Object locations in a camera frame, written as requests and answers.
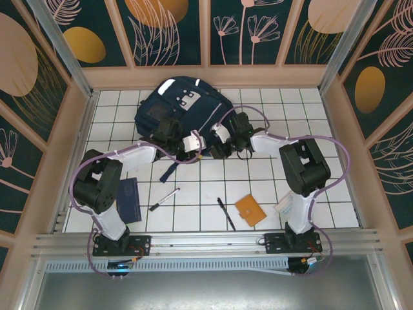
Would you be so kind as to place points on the navy blue backpack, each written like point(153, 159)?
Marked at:
point(206, 106)

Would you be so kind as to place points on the tan leather wallet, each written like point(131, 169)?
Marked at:
point(250, 210)

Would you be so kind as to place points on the navy blue notebook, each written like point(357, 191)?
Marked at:
point(130, 203)

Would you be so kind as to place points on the black pen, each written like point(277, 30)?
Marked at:
point(226, 213)

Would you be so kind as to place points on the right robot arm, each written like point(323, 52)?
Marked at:
point(303, 213)

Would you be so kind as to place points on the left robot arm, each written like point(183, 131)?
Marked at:
point(108, 223)

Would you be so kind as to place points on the pen with pale barrel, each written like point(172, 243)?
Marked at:
point(164, 199)

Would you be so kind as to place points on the small controller board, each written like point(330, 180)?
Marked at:
point(121, 266)
point(306, 261)

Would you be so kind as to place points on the grey metal panel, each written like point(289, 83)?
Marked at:
point(206, 294)

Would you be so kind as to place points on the aluminium table side rail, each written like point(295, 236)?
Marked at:
point(85, 129)

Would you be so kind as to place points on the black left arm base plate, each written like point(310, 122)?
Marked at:
point(142, 242)

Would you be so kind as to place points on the long aluminium mounting rail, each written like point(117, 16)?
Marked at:
point(206, 240)

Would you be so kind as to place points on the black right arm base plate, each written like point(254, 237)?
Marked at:
point(274, 242)

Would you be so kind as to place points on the aluminium frame post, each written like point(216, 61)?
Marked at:
point(61, 45)
point(345, 45)

